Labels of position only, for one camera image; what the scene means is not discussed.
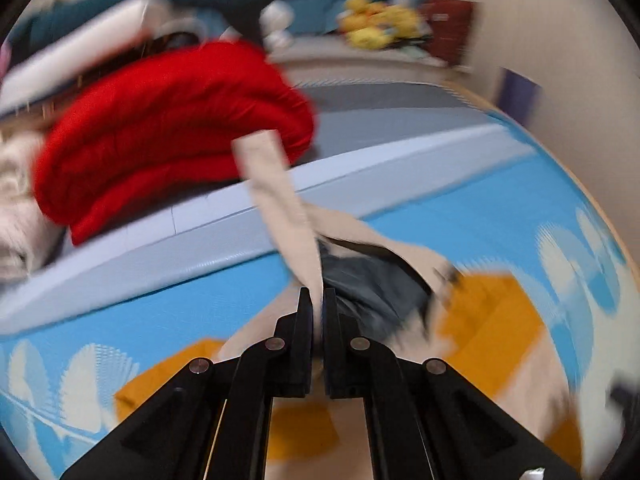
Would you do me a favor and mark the dark patterned folded blanket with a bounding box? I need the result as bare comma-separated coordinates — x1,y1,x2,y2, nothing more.
75,30,213,86

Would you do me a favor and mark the white plush toy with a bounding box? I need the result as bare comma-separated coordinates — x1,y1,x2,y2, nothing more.
260,0,293,51

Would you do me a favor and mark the cream folded blanket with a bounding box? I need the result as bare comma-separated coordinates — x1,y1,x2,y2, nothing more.
0,130,66,286

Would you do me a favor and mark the bed with blue patterned sheet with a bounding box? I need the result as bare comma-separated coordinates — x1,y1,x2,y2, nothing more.
0,80,631,480

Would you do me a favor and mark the dark teal plush shark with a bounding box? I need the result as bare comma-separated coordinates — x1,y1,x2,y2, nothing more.
7,0,231,51

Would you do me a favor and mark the beige and mustard jacket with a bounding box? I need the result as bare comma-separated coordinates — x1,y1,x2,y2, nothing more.
115,130,586,480

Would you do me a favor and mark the purple bag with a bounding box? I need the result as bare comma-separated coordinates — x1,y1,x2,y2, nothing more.
497,67,543,128

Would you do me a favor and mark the window ledge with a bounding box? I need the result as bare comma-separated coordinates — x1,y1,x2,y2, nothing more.
270,40,471,86

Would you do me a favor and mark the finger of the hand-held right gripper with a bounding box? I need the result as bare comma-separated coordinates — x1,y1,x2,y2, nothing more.
606,370,639,414

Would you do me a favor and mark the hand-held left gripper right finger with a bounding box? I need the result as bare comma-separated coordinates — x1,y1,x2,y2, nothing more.
322,287,582,480

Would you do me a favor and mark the white folded quilt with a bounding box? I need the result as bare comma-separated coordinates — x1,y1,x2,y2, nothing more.
0,0,173,106

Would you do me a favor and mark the red folded blanket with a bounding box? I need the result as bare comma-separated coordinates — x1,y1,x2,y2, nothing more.
32,40,317,247

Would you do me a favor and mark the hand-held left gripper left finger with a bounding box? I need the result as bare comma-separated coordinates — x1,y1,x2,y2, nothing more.
60,287,314,480

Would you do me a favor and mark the light blue bolster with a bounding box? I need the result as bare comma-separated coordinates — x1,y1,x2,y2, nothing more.
0,122,538,333

